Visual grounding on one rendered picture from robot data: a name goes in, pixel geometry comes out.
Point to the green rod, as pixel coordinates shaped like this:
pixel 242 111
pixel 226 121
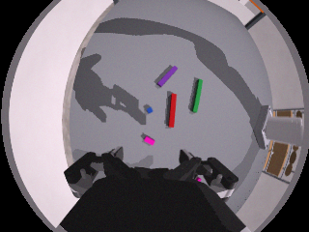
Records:
pixel 197 95

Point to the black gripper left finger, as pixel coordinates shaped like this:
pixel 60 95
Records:
pixel 79 175

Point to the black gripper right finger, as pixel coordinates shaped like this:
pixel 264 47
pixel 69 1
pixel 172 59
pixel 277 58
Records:
pixel 222 180

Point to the purple rod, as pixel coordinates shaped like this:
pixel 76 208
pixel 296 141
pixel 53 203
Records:
pixel 167 76

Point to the dark red rod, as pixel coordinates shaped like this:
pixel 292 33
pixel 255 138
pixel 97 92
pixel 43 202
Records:
pixel 172 110

